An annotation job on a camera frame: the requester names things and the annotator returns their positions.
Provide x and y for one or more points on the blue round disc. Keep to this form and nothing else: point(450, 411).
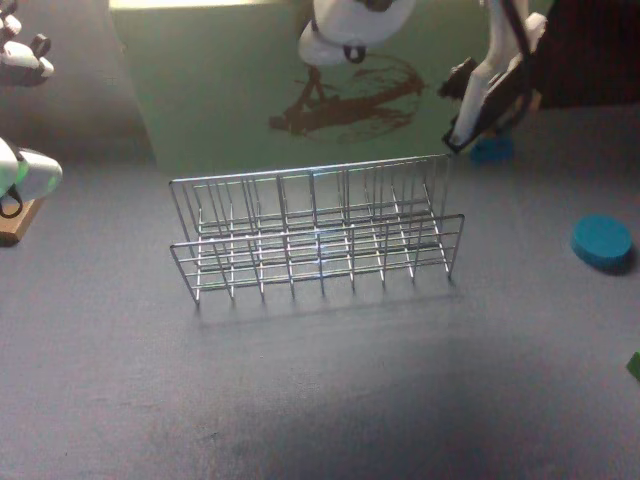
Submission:
point(600, 240)

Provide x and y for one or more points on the brown wooden block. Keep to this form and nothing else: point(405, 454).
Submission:
point(22, 227)

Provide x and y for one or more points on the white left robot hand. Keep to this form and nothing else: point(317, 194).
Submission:
point(30, 175)

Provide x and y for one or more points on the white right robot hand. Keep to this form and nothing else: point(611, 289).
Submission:
point(360, 20)

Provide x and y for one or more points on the small blue block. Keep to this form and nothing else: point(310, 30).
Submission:
point(492, 151)

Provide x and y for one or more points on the green number eight block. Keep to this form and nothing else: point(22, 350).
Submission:
point(635, 366)

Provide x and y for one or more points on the pale green book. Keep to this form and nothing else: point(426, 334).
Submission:
point(225, 100)

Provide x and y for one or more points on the grey table cloth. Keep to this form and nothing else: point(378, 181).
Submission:
point(320, 400)

